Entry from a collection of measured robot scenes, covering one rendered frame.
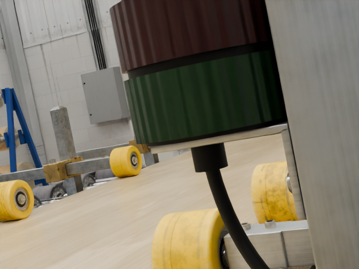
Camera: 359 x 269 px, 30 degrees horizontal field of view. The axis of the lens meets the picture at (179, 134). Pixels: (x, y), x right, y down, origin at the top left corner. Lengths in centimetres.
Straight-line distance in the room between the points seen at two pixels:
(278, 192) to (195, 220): 23
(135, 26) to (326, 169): 7
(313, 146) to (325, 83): 2
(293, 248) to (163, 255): 11
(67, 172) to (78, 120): 913
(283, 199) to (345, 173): 56
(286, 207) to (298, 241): 24
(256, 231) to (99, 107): 999
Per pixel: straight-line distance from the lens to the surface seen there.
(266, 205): 78
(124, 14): 22
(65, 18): 1107
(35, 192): 255
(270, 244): 54
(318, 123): 21
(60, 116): 191
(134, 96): 22
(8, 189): 137
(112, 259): 84
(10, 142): 726
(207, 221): 55
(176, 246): 55
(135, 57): 22
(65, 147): 192
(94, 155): 240
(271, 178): 78
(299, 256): 54
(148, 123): 22
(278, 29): 21
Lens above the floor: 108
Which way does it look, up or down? 3 degrees down
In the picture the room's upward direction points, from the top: 11 degrees counter-clockwise
